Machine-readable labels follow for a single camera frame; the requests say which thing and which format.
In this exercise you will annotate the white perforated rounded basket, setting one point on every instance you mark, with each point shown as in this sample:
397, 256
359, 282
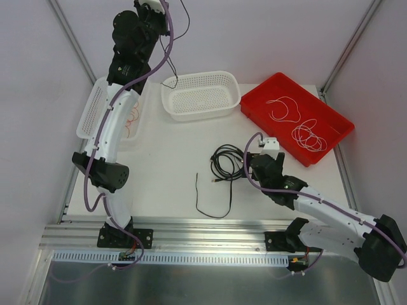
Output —
203, 95

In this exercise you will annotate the aluminium mounting rail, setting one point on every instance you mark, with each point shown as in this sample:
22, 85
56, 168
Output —
169, 235

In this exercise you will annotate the left aluminium frame post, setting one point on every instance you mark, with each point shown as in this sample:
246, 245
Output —
74, 43

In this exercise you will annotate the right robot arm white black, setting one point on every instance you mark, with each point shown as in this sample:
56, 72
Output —
375, 243

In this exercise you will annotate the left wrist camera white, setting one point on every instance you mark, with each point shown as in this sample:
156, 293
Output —
155, 5

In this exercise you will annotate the aluminium frame post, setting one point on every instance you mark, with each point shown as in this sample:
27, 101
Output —
74, 43
357, 34

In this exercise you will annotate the white slotted cable duct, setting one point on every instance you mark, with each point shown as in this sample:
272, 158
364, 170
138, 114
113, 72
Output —
99, 257

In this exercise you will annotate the right aluminium frame post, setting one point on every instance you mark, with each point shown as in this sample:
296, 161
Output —
357, 34

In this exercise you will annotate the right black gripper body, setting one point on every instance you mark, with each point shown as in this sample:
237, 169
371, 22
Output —
260, 162

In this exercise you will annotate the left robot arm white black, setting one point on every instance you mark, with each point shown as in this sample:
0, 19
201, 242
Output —
104, 177

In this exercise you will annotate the red plastic tray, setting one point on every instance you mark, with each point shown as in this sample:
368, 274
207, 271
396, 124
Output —
305, 126

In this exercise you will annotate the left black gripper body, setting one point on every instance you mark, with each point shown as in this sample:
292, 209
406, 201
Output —
146, 16

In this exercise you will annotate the clear white rectangular basket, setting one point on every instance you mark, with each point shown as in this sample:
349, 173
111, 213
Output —
92, 115

